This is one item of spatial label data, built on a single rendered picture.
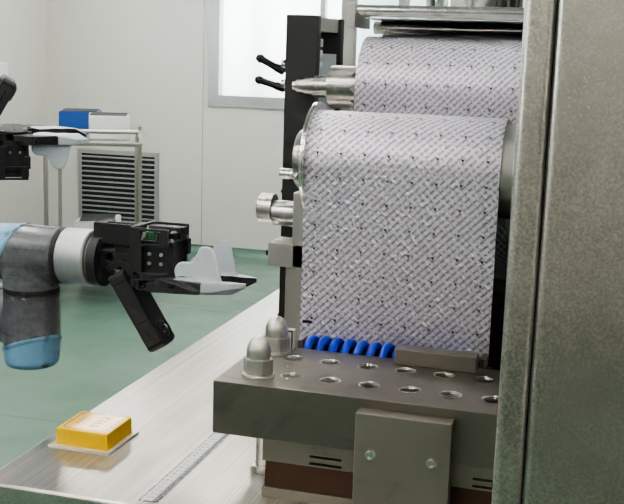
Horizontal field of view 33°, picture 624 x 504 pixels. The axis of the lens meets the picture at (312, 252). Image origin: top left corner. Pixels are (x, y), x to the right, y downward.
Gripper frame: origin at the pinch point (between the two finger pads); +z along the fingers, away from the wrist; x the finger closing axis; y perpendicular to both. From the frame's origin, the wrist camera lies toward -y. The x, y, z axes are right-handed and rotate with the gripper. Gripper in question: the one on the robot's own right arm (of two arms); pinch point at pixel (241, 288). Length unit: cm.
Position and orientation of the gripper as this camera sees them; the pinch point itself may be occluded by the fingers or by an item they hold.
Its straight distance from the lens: 134.9
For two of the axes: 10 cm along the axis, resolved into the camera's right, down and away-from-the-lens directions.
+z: 9.6, 0.8, -2.6
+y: 0.4, -9.9, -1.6
